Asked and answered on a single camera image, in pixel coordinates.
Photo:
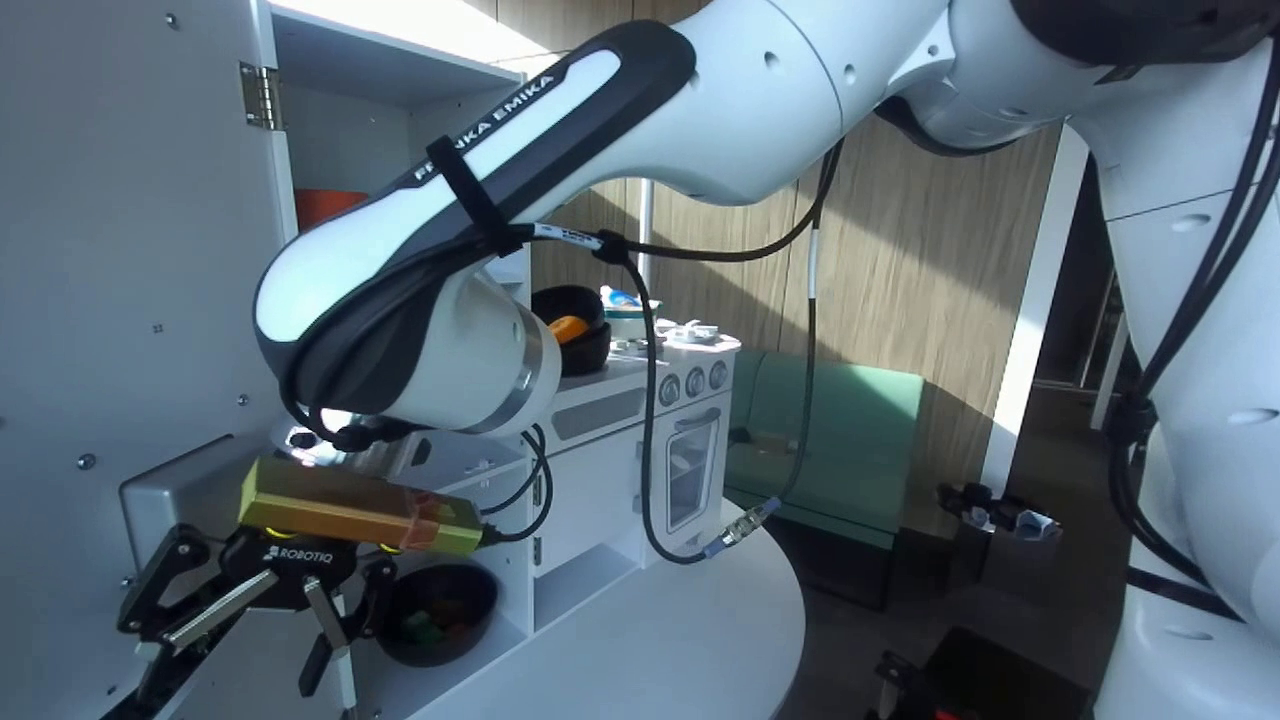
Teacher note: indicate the black floor box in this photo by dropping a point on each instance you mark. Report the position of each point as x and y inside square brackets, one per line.
[987, 683]

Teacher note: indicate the orange toy food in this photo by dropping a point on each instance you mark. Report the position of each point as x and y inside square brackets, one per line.
[570, 328]

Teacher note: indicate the grey oven knob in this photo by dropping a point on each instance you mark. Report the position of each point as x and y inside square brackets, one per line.
[717, 374]
[670, 391]
[692, 383]

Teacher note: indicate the white large fridge door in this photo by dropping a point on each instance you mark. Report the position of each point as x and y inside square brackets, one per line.
[121, 264]

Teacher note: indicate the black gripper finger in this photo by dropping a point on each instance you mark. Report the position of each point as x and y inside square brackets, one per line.
[326, 622]
[162, 586]

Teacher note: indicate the black bowl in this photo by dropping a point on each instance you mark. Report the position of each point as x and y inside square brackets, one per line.
[440, 622]

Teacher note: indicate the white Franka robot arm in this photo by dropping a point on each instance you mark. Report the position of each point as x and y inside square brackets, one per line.
[800, 80]

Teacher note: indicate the white round table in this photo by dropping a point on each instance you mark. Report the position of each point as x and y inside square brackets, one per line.
[666, 642]

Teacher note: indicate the white oven door with window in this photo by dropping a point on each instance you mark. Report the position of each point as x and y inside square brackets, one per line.
[697, 466]

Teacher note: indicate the green sofa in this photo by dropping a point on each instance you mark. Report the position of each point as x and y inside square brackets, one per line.
[854, 442]

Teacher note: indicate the black toy pot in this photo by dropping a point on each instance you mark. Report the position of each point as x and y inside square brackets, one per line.
[580, 360]

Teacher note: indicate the white toy kitchen body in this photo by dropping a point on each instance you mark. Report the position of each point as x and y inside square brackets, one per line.
[403, 33]

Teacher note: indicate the black floor device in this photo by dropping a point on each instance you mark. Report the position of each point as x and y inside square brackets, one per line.
[995, 514]

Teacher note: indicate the white tall cabinet door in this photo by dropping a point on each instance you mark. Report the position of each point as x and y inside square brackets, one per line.
[243, 683]

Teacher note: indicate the white vertical pole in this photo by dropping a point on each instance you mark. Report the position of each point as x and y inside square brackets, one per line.
[645, 220]

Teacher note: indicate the silver toy faucet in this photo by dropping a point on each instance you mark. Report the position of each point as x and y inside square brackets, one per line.
[622, 315]

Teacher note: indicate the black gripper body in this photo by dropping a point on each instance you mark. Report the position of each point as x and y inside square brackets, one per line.
[294, 548]

